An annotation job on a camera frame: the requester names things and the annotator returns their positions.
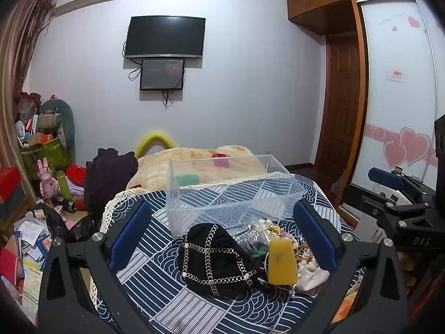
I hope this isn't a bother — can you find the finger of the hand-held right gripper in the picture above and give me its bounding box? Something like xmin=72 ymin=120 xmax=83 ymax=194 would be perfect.
xmin=342 ymin=184 xmax=439 ymax=252
xmin=368 ymin=167 xmax=437 ymax=203

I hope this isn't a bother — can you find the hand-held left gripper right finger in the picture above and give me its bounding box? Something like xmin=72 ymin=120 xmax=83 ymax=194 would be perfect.
xmin=292 ymin=200 xmax=409 ymax=334

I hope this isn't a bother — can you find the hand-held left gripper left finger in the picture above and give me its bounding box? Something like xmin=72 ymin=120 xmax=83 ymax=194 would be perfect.
xmin=38 ymin=198 xmax=154 ymax=334

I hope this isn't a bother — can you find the yellow soft pouch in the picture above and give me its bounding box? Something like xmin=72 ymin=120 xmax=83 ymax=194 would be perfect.
xmin=266 ymin=238 xmax=299 ymax=286

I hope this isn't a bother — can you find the black hat with silver chains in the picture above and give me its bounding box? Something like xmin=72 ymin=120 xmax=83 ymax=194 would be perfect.
xmin=177 ymin=223 xmax=269 ymax=302

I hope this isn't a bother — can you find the clear plastic storage box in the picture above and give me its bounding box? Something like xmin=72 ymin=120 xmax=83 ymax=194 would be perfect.
xmin=166 ymin=154 xmax=306 ymax=238

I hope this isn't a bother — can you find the gold bead jewelry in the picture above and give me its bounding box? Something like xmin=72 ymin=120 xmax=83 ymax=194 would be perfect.
xmin=295 ymin=243 xmax=315 ymax=262

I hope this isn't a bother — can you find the white cloth pouch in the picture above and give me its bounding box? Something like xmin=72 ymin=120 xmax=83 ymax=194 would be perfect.
xmin=295 ymin=260 xmax=331 ymax=292

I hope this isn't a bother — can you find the cream flower hair accessory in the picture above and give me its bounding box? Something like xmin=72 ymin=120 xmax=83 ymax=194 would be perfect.
xmin=259 ymin=219 xmax=283 ymax=238

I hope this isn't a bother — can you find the navy wave patterned bedspread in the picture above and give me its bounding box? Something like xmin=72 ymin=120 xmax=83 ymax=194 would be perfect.
xmin=91 ymin=172 xmax=366 ymax=334

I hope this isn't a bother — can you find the dark purple cloth pile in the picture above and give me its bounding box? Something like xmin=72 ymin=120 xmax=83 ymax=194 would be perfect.
xmin=83 ymin=148 xmax=140 ymax=218

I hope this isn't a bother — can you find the silver sequined cloth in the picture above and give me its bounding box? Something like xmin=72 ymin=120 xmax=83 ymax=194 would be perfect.
xmin=226 ymin=221 xmax=262 ymax=253

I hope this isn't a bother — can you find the white heart print wardrobe door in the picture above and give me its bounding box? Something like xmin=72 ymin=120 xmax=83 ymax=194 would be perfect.
xmin=347 ymin=0 xmax=445 ymax=218

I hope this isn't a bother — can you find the beige fleece blanket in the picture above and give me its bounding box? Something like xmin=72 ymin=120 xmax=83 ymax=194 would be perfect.
xmin=127 ymin=145 xmax=265 ymax=191

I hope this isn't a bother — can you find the green sponge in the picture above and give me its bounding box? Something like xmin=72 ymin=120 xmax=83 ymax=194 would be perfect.
xmin=175 ymin=173 xmax=200 ymax=187

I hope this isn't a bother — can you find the wooden door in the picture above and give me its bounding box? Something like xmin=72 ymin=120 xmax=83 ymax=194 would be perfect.
xmin=314 ymin=34 xmax=363 ymax=179

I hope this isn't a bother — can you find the red cloth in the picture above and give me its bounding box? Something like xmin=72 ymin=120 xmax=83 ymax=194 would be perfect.
xmin=66 ymin=164 xmax=88 ymax=187

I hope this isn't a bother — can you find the green cylinder bottle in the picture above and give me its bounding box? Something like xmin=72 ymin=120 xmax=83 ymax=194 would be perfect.
xmin=57 ymin=170 xmax=70 ymax=200

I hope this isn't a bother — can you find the pink bunny toy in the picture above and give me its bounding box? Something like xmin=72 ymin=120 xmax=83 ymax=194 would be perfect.
xmin=37 ymin=158 xmax=60 ymax=200

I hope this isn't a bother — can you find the white and red label sticker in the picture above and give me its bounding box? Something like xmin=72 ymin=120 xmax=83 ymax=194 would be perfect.
xmin=387 ymin=67 xmax=406 ymax=83

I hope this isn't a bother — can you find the yellow foam tube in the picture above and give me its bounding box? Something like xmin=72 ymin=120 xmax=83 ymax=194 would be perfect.
xmin=134 ymin=132 xmax=178 ymax=159

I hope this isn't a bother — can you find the pile of papers and books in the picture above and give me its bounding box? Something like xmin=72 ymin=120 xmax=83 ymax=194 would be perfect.
xmin=0 ymin=210 xmax=53 ymax=324

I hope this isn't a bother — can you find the green shopping bag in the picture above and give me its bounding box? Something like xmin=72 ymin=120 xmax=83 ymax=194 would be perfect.
xmin=20 ymin=136 xmax=70 ymax=180

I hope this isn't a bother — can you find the teal plush cushion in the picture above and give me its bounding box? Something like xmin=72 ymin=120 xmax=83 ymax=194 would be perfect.
xmin=38 ymin=99 xmax=76 ymax=159

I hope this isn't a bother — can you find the red box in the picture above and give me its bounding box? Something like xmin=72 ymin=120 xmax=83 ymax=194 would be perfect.
xmin=0 ymin=166 xmax=22 ymax=205

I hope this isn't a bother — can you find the brown striped curtain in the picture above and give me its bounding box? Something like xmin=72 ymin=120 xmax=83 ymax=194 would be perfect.
xmin=0 ymin=0 xmax=57 ymax=199

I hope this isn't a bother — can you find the black camera lens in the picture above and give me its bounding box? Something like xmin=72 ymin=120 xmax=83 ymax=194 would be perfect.
xmin=51 ymin=194 xmax=78 ymax=212

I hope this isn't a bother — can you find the small wall monitor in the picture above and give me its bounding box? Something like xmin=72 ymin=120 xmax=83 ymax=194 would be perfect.
xmin=140 ymin=59 xmax=185 ymax=91

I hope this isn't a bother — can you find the wall mounted black television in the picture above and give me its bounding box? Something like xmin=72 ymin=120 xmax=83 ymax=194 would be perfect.
xmin=124 ymin=16 xmax=206 ymax=59

